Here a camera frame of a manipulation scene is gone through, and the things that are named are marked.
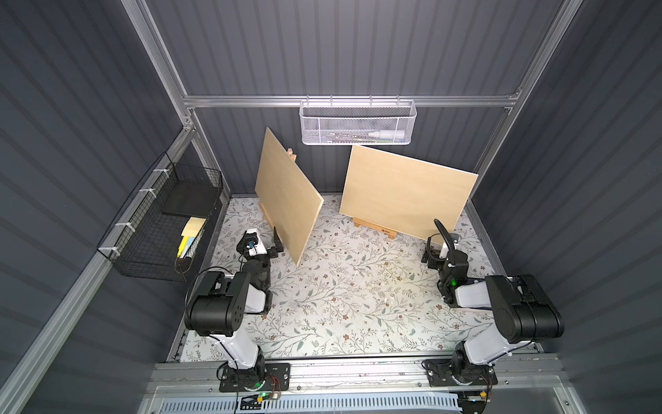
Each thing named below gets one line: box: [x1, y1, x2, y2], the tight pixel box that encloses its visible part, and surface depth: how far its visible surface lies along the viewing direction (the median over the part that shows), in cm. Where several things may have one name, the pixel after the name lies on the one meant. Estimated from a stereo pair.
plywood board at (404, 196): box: [339, 144, 479, 245], surface depth 93 cm
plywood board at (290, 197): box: [255, 127, 325, 267], surface depth 87 cm
